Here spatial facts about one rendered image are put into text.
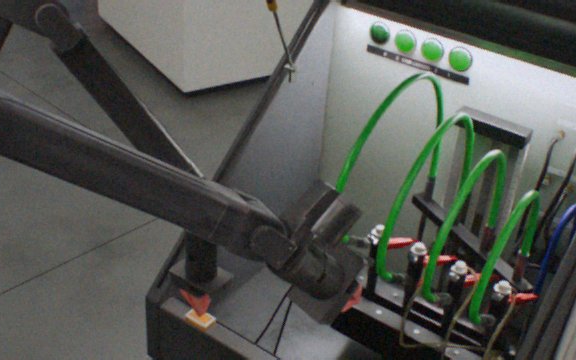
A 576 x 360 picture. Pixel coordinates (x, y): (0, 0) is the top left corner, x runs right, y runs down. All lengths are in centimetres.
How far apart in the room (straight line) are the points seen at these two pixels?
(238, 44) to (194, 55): 27
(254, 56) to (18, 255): 188
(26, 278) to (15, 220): 40
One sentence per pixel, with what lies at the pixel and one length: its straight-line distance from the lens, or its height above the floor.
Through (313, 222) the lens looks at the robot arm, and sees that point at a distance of 90.
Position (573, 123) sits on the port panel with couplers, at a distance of 147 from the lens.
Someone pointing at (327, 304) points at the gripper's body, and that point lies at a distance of 99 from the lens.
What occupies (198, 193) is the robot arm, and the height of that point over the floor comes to 148.
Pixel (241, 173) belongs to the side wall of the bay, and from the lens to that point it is 152.
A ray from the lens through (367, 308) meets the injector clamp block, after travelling 146.
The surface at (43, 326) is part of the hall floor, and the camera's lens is 287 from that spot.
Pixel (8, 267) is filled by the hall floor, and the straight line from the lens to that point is 316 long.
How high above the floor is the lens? 194
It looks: 32 degrees down
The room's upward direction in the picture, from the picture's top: 5 degrees clockwise
